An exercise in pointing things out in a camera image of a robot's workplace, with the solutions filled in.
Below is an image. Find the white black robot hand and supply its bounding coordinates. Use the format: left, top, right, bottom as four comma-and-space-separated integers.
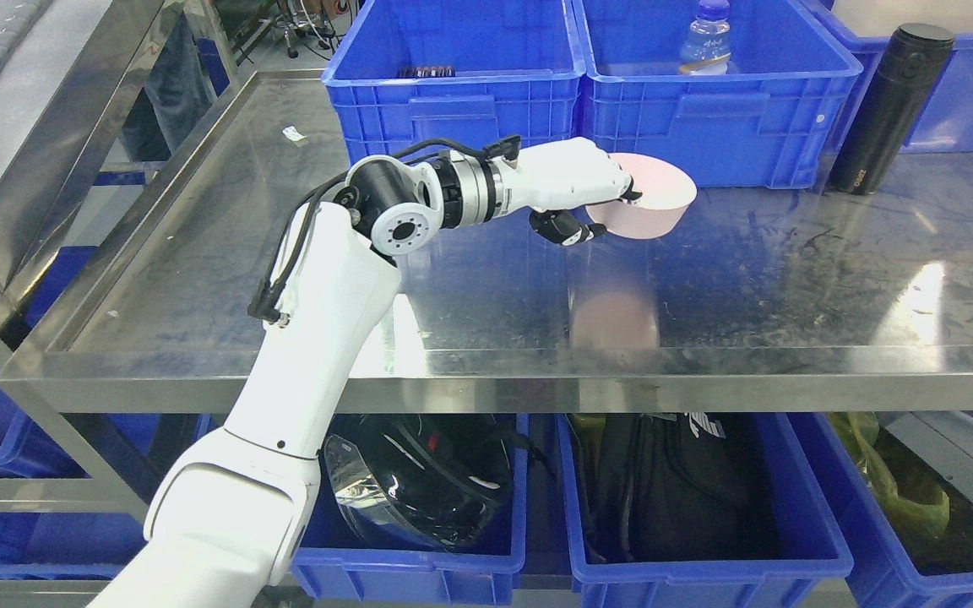
489, 138, 644, 247

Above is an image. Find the pink ikea bowl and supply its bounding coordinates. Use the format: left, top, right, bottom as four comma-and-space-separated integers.
584, 151, 698, 240

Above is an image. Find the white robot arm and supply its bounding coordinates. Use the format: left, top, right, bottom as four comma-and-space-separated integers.
91, 153, 501, 607

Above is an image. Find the steel shelf rack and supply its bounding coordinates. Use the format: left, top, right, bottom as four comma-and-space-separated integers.
0, 0, 234, 584

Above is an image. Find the blue crate left on table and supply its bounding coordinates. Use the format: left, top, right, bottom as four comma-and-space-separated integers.
321, 1, 584, 161

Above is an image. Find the blue crate on table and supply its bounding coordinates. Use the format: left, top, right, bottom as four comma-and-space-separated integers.
321, 1, 584, 161
571, 1, 862, 189

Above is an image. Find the clear water bottle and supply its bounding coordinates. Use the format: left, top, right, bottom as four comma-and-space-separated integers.
678, 1, 732, 76

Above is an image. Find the blue crate right on table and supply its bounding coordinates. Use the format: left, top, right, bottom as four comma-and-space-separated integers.
571, 1, 862, 189

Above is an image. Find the steel table cart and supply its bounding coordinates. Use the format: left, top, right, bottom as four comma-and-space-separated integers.
0, 70, 973, 413

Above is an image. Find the white paper scrap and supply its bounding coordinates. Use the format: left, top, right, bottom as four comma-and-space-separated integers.
281, 126, 308, 146

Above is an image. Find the black bag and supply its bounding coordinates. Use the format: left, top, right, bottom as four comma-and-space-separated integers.
571, 412, 783, 565

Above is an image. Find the black helmet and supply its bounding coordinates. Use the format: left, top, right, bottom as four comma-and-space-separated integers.
322, 413, 520, 551

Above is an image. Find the black thermos flask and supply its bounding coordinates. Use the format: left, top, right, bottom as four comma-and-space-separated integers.
826, 23, 956, 195

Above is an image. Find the yellow green plastic bag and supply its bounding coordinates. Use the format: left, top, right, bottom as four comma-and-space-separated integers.
826, 411, 951, 549

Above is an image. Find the blue crate far right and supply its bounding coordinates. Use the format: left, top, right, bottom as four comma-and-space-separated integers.
803, 1, 973, 154

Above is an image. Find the blue bin with helmet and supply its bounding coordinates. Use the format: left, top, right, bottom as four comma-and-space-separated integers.
292, 413, 538, 605

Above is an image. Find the blue bin with black bag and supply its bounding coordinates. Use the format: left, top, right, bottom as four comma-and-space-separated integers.
553, 413, 854, 607

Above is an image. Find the blue bin lower right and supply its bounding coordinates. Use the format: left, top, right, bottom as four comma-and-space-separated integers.
787, 412, 973, 607

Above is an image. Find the blue bin lower left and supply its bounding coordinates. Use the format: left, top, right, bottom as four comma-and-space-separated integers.
0, 413, 216, 580

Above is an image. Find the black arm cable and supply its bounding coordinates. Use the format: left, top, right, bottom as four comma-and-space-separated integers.
247, 135, 523, 322

